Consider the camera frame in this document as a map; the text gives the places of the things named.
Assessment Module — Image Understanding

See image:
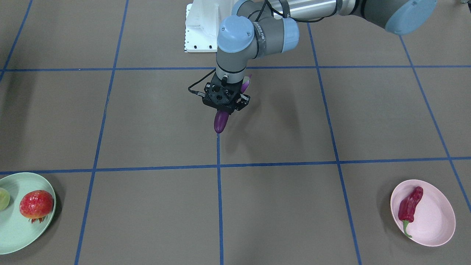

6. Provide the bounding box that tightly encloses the pink plate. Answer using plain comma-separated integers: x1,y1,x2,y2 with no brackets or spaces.
390,179,456,247

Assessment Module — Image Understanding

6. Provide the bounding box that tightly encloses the pink yellow peach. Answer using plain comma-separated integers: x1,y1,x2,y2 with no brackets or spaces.
0,187,11,211

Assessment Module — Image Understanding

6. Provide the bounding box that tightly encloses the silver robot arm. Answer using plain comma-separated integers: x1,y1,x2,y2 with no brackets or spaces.
213,0,437,84

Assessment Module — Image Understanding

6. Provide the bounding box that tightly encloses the purple eggplant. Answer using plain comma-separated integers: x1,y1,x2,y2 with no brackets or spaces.
214,74,252,134

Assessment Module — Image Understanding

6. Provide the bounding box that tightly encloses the red chili pepper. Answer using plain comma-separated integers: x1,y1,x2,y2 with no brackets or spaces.
397,186,424,238

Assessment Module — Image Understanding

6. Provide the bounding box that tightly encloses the green plate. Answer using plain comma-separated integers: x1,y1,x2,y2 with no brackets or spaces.
0,172,57,255

